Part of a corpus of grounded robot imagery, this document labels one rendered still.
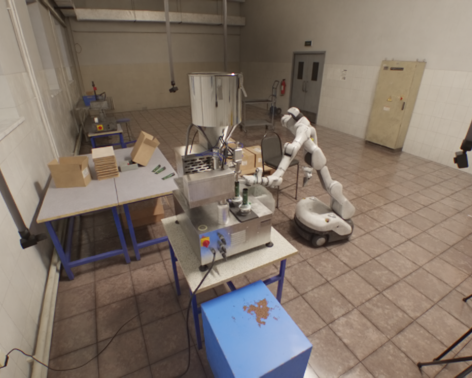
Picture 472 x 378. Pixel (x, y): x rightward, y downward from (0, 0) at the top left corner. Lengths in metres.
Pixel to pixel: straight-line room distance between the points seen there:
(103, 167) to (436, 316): 3.39
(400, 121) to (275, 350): 5.81
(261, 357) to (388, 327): 1.36
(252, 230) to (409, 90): 5.47
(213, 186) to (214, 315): 0.73
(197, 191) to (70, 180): 1.85
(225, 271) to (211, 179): 0.58
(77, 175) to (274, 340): 2.30
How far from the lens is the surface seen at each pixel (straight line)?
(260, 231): 1.61
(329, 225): 2.85
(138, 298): 2.55
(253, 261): 1.63
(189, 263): 1.64
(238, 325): 1.53
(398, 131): 6.64
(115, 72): 11.47
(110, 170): 2.96
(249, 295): 1.65
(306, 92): 9.17
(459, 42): 6.63
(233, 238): 1.52
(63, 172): 2.92
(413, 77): 6.52
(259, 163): 4.50
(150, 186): 2.62
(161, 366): 2.15
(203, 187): 1.30
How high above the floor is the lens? 1.87
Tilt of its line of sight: 27 degrees down
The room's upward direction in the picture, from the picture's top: straight up
